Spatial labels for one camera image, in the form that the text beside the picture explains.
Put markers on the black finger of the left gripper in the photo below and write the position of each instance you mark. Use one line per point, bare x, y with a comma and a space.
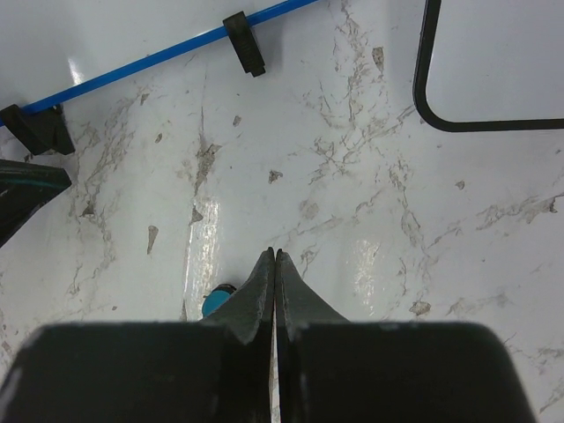
25, 188

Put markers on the black framed large whiteboard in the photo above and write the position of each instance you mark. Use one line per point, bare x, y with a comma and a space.
490, 66

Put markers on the blue framed small whiteboard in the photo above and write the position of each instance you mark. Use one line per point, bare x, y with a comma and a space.
54, 51

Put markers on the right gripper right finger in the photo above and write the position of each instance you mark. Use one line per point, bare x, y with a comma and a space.
334, 370

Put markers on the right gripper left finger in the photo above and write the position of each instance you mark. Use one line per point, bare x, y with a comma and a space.
213, 370

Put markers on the black whiteboard stand clip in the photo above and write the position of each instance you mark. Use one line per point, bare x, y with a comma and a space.
40, 132
244, 43

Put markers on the blue black whiteboard eraser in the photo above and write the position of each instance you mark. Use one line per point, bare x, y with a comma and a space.
216, 298

